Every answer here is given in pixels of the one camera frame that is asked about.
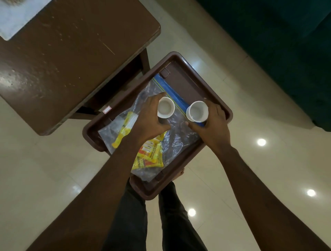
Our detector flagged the person's right hand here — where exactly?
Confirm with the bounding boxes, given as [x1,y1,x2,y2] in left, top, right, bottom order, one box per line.
[185,98,232,155]

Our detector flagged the person's left hand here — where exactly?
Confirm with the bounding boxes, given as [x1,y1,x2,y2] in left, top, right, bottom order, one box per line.
[126,92,172,146]

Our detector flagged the white ceramic cup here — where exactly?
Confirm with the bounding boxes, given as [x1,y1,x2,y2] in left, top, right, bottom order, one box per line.
[157,97,176,119]
[185,101,209,123]

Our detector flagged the clear zip plastic bag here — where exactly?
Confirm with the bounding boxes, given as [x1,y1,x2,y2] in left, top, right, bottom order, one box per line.
[98,73,205,183]

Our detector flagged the yellow snack packet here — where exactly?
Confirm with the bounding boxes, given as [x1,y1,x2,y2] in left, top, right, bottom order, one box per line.
[131,132,168,171]

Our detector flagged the white floral placemat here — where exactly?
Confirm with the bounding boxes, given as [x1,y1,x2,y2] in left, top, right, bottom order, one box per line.
[0,0,52,41]

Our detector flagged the person's left forearm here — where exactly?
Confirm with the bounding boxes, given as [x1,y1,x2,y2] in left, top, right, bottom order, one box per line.
[26,134,145,251]

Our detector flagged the person's right forearm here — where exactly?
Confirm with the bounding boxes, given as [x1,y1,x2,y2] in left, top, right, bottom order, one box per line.
[209,146,331,251]

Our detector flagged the person's right foot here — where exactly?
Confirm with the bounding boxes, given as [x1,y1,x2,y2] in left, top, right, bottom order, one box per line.
[172,168,185,181]

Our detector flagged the person's dark trousers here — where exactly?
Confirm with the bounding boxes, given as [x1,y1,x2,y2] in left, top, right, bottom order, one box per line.
[102,178,209,251]

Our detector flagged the small yellow stick packet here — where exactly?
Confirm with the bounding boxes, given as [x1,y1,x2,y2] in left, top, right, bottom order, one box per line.
[111,111,139,149]

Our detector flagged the brown plastic stool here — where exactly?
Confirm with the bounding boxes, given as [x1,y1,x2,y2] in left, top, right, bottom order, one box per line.
[82,51,233,201]

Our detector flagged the brown wooden table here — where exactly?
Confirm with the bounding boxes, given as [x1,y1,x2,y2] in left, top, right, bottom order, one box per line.
[0,0,161,136]

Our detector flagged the long green sofa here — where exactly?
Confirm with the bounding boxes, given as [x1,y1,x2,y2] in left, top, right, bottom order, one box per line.
[195,0,331,132]

